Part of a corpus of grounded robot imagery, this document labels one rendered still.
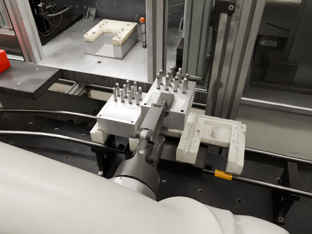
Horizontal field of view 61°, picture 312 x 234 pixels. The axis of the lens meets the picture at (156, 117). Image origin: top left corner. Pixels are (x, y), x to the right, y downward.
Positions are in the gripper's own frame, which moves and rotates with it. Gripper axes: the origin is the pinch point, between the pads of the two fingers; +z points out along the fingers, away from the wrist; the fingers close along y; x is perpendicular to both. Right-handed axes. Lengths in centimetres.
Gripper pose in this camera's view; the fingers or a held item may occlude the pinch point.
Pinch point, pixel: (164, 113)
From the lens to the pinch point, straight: 57.6
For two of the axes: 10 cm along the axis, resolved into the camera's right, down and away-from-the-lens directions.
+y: 0.0, -7.6, -6.5
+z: 2.8, -6.3, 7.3
